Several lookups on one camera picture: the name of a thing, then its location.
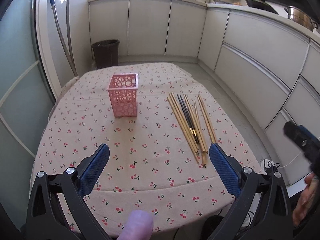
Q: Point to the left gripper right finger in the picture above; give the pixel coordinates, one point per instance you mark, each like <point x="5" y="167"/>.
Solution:
<point x="261" y="209"/>

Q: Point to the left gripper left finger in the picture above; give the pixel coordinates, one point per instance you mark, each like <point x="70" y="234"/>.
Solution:
<point x="45" y="217"/>

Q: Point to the black chopstick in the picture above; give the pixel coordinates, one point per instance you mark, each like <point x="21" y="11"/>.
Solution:
<point x="190" y="117"/>

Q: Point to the right hand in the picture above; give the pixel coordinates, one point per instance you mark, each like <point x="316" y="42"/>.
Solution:
<point x="306" y="199"/>

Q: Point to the left hand thumb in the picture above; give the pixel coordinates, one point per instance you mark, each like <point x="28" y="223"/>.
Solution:
<point x="139" y="226"/>

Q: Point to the white power adapter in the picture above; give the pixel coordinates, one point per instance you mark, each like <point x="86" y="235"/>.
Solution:
<point x="266" y="163"/>

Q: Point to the stainless steel pot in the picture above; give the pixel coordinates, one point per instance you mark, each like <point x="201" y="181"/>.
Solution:
<point x="298" y="16"/>

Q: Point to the black wok pan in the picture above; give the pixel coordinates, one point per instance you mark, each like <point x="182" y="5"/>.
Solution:
<point x="261" y="5"/>

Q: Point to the cherry print tablecloth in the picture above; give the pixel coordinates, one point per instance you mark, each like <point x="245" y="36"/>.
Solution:
<point x="151" y="165"/>

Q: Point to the pink perforated utensil basket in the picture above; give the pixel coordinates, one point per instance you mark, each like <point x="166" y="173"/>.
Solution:
<point x="122" y="92"/>

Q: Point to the dark brown trash bin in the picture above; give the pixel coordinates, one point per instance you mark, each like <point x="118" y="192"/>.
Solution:
<point x="106" y="53"/>

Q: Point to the blue handled mop pole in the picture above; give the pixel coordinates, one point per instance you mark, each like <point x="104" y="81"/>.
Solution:
<point x="58" y="28"/>

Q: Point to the dark handled mop pole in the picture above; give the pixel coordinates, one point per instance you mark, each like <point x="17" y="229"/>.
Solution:
<point x="69" y="54"/>

